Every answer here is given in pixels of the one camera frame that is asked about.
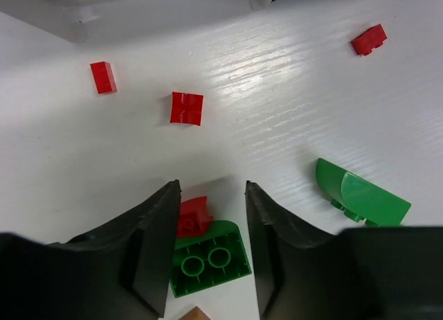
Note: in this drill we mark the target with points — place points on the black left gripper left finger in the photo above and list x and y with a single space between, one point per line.
118 270

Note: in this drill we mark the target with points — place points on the white slatted container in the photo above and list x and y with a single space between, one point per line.
75 21

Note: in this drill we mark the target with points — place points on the green slope lego brick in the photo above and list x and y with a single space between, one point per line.
359 199

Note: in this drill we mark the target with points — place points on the red curved lego piece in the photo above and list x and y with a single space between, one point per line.
194 219

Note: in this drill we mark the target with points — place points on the tiny red lego stud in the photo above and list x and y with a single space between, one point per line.
366 42

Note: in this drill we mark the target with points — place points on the tiny red lego piece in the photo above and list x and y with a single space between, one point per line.
103 77

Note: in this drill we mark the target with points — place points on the small red lego piece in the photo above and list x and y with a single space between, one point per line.
186 108

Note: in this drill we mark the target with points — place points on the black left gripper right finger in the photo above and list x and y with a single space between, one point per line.
303 272

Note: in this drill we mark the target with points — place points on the green square lego brick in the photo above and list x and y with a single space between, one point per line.
211 259

